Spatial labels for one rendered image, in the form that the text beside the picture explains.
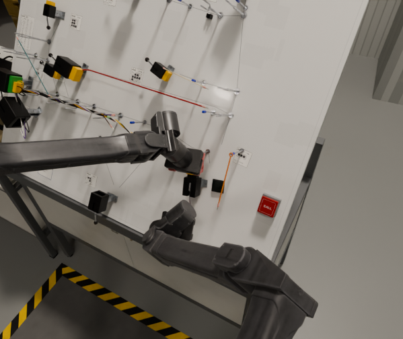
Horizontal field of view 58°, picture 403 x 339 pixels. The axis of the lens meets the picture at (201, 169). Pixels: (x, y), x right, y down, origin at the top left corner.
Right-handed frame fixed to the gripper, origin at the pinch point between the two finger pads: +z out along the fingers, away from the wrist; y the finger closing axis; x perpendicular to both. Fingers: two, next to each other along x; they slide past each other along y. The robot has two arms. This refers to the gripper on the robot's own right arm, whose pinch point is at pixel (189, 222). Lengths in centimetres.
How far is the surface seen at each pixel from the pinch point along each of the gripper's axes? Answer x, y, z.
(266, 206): -9.7, -22.1, 2.2
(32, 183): 2, 73, 6
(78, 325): 80, 74, 51
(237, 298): 29.5, -12.8, 27.6
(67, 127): -22, 56, 3
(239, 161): -21.4, -11.4, 3.6
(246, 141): -27.5, -12.7, 2.7
